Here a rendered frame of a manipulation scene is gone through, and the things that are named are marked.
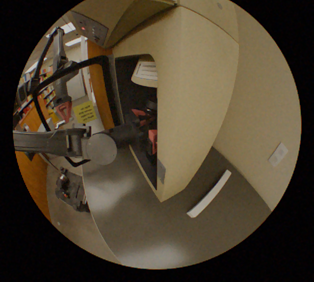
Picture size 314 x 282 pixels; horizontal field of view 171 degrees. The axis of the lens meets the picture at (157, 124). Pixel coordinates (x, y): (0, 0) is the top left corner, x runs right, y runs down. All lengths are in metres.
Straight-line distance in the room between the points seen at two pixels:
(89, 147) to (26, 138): 0.19
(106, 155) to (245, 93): 0.51
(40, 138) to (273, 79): 0.71
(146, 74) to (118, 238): 0.51
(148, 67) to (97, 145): 0.15
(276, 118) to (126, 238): 0.72
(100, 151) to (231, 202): 0.52
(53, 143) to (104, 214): 0.33
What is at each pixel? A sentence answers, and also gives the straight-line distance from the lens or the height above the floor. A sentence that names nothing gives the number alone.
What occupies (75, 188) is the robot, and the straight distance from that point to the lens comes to 1.51.
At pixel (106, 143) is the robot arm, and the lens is 0.19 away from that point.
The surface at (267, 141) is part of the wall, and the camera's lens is 0.53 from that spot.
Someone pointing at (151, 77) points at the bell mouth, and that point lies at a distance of 0.17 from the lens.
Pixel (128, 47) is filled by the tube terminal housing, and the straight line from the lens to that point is 0.17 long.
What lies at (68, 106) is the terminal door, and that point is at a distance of 0.38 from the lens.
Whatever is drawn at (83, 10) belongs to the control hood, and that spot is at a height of 1.45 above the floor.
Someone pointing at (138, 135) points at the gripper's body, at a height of 1.21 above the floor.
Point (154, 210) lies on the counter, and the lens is 0.43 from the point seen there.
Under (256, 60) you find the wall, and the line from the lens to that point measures 0.49.
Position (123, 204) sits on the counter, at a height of 0.94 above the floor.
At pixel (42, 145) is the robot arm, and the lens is 0.28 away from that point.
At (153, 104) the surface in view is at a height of 1.25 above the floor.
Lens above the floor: 1.37
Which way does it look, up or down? 38 degrees down
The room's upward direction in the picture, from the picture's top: straight up
